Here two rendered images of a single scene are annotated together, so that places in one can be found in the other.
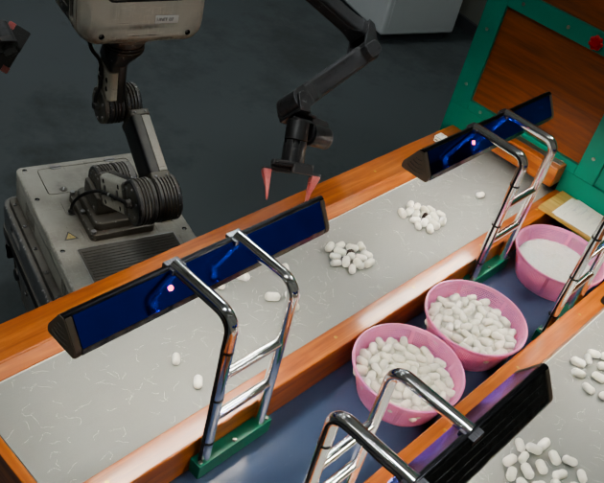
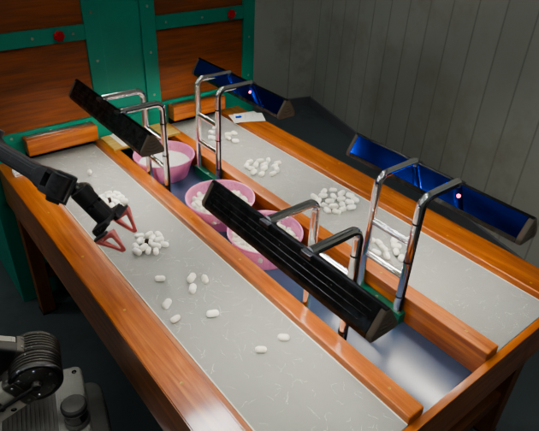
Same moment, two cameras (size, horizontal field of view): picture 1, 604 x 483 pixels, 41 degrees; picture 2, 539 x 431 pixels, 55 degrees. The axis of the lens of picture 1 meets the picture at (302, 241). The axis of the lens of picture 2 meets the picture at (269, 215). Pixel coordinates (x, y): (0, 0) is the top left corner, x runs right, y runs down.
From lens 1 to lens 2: 1.48 m
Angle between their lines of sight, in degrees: 59
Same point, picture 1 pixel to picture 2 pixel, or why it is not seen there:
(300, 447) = (313, 302)
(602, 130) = (97, 85)
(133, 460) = (367, 372)
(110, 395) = (299, 393)
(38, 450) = not seen: outside the picture
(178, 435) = (340, 346)
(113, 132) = not seen: outside the picture
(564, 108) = (64, 91)
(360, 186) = (67, 222)
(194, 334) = (231, 339)
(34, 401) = not seen: outside the picture
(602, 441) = (306, 179)
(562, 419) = (293, 188)
